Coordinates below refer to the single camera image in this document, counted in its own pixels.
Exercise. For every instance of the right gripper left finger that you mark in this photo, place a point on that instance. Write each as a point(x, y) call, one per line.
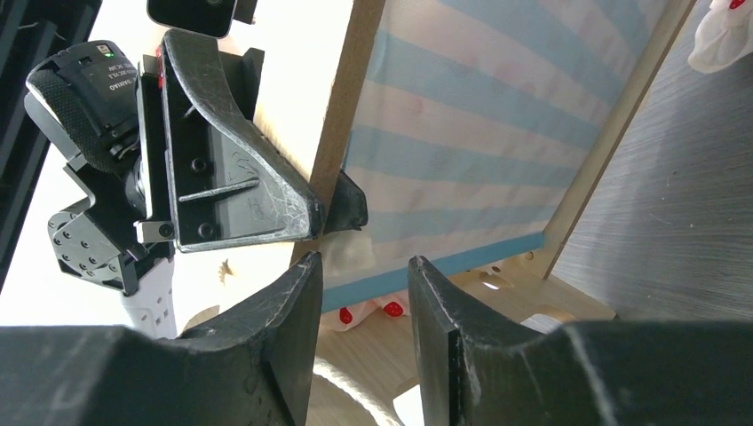
point(250, 365)

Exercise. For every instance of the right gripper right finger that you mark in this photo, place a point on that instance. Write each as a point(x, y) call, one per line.
point(477, 367)

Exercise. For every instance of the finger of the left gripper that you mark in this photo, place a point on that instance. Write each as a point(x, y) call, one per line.
point(348, 209)

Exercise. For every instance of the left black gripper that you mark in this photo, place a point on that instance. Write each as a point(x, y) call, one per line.
point(166, 157)

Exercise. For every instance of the wooden pet bed frame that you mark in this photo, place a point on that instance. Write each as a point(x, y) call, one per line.
point(318, 53)

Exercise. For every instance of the blue striped mattress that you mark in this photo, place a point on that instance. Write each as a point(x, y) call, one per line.
point(473, 121)

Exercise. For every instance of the strawberry print ruffled blanket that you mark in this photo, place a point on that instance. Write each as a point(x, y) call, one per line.
point(667, 232)

